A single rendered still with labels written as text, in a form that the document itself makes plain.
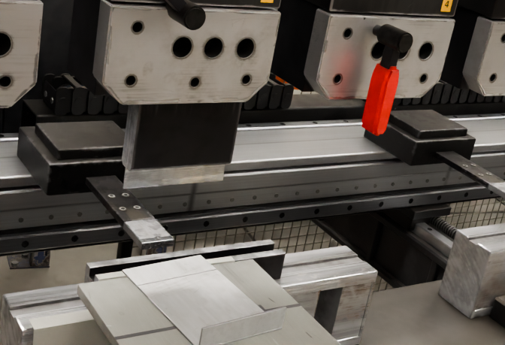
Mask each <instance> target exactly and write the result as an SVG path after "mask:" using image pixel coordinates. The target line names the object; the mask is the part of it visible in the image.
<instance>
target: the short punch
mask: <svg viewBox="0 0 505 345"><path fill-rule="evenodd" d="M241 105H242V102H218V103H187V104H129V108H128V115H127V121H126V128H125V139H124V145H123V152H122V164H123V165H124V166H125V175H124V181H123V188H124V189H129V188H138V187H148V186H166V185H175V184H185V183H203V182H212V181H222V180H223V176H224V172H225V165H226V164H230V163H231V161H232V156H233V152H234V144H235V139H236V135H237V127H238V123H239V118H240V110H241Z"/></svg>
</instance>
